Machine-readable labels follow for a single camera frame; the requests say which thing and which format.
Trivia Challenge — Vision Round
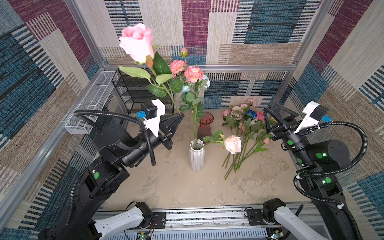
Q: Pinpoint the magenta rose stem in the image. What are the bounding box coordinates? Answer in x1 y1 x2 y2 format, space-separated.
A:
119 24 187 106

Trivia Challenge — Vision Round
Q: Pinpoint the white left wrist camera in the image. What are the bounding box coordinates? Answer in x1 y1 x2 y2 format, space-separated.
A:
136 99 166 137

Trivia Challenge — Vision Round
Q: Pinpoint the white and pale blue rose stem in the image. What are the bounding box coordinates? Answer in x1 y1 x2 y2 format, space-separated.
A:
179 73 211 145

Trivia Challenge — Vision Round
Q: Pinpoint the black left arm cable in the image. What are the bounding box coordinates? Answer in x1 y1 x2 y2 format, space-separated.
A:
73 109 157 167

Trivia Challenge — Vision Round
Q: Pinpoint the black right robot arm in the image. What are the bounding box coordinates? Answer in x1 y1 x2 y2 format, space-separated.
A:
263 102 368 240

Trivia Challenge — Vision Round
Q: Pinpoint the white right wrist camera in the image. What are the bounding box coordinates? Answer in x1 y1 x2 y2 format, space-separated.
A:
294 101 332 134

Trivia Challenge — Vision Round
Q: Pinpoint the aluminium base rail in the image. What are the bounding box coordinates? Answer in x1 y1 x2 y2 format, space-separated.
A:
95 202 339 240

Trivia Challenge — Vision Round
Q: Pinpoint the large blush pink rose stem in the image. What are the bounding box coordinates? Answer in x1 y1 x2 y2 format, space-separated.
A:
203 130 242 155

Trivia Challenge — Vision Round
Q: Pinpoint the white wire mesh basket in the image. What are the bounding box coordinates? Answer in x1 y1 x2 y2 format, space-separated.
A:
65 71 115 135

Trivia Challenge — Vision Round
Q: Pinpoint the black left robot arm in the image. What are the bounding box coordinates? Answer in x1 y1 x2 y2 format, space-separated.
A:
38 110 185 240

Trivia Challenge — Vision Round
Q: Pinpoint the red ribbed glass vase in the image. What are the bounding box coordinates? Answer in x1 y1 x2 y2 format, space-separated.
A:
197 112 214 141

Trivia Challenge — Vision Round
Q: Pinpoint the pink peony double stem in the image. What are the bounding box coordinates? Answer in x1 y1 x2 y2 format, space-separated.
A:
169 47 208 149

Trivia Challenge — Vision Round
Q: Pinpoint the white ribbed ceramic vase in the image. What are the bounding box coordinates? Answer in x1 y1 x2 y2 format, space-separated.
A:
190 139 205 172

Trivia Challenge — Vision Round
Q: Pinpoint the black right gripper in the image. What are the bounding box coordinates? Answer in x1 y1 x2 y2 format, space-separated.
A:
261 102 314 166

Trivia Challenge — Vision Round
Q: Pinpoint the black wire mesh shelf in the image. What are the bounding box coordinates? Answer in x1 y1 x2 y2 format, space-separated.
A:
112 69 175 114

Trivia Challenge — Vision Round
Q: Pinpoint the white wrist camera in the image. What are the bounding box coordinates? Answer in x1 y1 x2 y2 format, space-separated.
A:
294 101 332 134
136 99 166 137

